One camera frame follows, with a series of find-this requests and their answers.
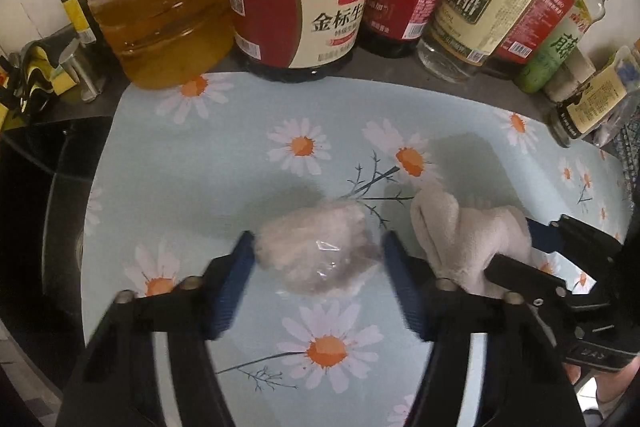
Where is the green oil bottle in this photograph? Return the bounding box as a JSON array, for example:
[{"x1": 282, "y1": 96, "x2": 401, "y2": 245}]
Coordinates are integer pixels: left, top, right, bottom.
[{"x1": 515, "y1": 0, "x2": 616, "y2": 95}]

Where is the small glass jar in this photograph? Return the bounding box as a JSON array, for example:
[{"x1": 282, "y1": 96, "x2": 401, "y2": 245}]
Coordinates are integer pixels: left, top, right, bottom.
[{"x1": 544, "y1": 54, "x2": 596, "y2": 102}]

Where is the person's right forearm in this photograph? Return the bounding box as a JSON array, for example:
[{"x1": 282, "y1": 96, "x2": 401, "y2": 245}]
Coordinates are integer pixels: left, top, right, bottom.
[{"x1": 582, "y1": 349, "x2": 640, "y2": 427}]

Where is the black sink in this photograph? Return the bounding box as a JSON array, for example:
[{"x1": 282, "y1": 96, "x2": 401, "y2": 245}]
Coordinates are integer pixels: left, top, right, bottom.
[{"x1": 0, "y1": 22, "x2": 121, "y2": 358}]

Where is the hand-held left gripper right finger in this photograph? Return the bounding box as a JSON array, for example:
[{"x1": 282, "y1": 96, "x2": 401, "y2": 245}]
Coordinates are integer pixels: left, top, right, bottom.
[{"x1": 381, "y1": 231, "x2": 586, "y2": 427}]

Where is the clear plastic bag ball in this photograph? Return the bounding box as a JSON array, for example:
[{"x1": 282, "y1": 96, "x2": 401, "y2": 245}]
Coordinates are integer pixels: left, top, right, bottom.
[{"x1": 255, "y1": 201, "x2": 383, "y2": 297}]

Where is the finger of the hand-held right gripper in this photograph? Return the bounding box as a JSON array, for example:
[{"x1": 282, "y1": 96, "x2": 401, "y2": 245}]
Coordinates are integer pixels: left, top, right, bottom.
[
  {"x1": 525, "y1": 214, "x2": 622, "y2": 258},
  {"x1": 484, "y1": 253, "x2": 573, "y2": 307}
]

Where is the daisy print tablecloth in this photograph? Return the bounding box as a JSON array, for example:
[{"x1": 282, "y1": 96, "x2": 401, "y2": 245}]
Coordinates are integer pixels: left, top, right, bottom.
[{"x1": 82, "y1": 72, "x2": 628, "y2": 427}]

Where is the blue patterned cloth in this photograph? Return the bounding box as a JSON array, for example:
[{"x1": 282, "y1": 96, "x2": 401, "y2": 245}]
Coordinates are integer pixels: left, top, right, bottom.
[{"x1": 612, "y1": 122, "x2": 640, "y2": 200}]

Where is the yellow cap dark sauce bottle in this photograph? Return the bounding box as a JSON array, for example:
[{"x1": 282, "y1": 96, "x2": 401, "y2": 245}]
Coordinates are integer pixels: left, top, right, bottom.
[{"x1": 547, "y1": 39, "x2": 640, "y2": 148}]

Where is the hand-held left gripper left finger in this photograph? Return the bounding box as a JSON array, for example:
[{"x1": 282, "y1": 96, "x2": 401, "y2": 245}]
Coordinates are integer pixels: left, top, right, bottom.
[{"x1": 55, "y1": 231, "x2": 258, "y2": 427}]

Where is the yellow green sponge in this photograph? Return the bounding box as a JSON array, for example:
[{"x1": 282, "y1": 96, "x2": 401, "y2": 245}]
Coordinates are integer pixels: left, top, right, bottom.
[{"x1": 47, "y1": 52, "x2": 81, "y2": 95}]

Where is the black yellow cloth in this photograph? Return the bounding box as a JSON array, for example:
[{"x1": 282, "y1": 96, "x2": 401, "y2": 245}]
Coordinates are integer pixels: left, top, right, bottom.
[{"x1": 0, "y1": 42, "x2": 56, "y2": 118}]

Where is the white towel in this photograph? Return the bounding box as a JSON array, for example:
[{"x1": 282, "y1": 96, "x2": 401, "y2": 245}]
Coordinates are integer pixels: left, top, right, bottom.
[{"x1": 410, "y1": 184, "x2": 533, "y2": 298}]

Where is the metal soap dispenser pump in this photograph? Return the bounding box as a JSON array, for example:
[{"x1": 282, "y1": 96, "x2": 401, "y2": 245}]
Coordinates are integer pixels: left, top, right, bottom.
[{"x1": 62, "y1": 39, "x2": 108, "y2": 102}]

